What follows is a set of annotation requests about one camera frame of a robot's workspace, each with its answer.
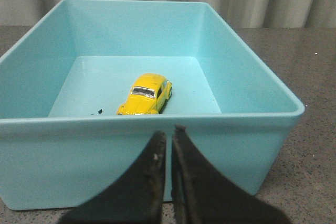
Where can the yellow toy beetle car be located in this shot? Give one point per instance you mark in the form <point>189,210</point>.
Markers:
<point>148,95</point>

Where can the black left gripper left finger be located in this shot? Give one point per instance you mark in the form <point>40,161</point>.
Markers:
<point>136,197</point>

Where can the light blue plastic box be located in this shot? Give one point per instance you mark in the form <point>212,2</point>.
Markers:
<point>85,55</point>

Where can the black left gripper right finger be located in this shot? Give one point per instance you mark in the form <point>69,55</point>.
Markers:
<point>201,194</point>

